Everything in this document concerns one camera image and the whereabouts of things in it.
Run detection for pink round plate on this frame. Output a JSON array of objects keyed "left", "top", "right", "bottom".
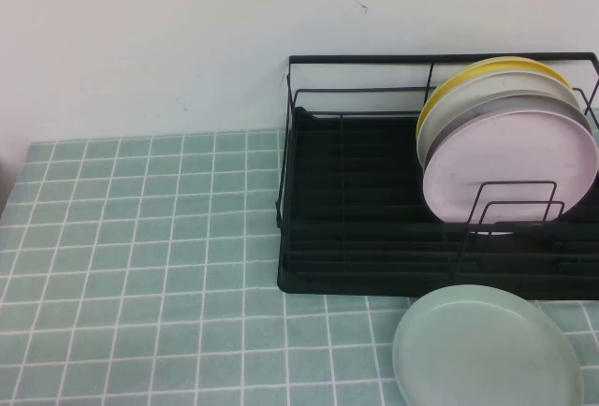
[{"left": 421, "top": 112, "right": 599, "bottom": 238}]

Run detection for yellow round plate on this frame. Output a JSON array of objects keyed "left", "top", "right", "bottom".
[{"left": 415, "top": 55, "right": 571, "bottom": 137}]

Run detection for white round plate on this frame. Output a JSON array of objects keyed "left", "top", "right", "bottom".
[{"left": 416, "top": 69, "right": 582, "bottom": 169}]

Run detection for green round plate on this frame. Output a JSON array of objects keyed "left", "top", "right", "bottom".
[{"left": 391, "top": 283, "right": 585, "bottom": 406}]

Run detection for black drip tray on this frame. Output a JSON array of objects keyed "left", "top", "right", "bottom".
[{"left": 275, "top": 105, "right": 599, "bottom": 303}]

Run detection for green checkered tablecloth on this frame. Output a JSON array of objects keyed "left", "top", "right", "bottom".
[{"left": 0, "top": 127, "right": 599, "bottom": 406}]

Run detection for black wire dish rack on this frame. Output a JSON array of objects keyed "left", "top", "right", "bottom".
[{"left": 274, "top": 51, "right": 599, "bottom": 285}]

